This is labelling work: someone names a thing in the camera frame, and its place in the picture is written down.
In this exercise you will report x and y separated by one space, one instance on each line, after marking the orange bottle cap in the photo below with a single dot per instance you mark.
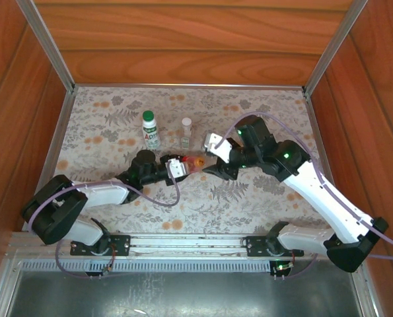
200 162

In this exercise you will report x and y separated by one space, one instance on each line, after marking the small clear plastic bottle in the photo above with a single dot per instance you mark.
186 138

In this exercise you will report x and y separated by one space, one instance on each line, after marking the white bottle with green label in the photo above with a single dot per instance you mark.
151 135

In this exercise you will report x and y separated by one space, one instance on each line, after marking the white bottle cap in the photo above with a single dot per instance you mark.
186 121

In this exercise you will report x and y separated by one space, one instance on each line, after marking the green bottle cap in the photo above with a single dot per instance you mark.
148 115

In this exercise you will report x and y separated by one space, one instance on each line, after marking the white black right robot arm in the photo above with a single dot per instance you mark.
328 198

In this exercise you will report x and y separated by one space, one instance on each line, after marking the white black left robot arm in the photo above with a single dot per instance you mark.
103 195

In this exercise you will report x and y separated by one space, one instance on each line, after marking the floral patterned tablecloth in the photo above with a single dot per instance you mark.
93 109

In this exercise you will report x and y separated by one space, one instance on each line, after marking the grey metal sheet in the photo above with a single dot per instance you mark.
183 297

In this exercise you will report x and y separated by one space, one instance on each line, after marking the long aluminium mounting rail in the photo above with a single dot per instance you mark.
183 242

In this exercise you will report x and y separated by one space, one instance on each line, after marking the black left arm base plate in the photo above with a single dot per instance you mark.
120 249

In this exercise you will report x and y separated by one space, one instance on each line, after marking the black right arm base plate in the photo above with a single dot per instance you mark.
255 247

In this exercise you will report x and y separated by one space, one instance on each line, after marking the aluminium frame post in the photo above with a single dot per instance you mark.
338 39
47 43

